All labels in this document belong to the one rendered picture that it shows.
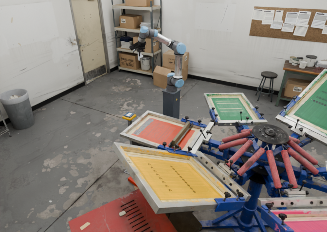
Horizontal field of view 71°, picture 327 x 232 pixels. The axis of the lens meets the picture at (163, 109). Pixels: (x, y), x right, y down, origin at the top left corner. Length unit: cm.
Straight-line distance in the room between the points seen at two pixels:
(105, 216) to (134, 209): 20
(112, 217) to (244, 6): 506
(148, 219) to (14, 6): 447
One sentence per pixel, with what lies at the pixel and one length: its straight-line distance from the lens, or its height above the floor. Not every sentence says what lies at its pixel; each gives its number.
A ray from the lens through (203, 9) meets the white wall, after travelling 605.
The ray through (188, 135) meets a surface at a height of 96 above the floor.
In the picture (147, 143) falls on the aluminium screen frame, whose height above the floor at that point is 99.
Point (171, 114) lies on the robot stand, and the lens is 309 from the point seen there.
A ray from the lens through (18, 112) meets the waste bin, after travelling 488.
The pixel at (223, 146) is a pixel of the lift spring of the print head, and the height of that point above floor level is 108.
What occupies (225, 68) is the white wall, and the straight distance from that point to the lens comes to 616.
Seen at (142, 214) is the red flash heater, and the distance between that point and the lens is 171.
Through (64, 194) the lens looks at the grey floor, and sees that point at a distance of 349.
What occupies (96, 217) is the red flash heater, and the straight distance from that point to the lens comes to 175.
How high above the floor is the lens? 250
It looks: 30 degrees down
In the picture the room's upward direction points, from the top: straight up
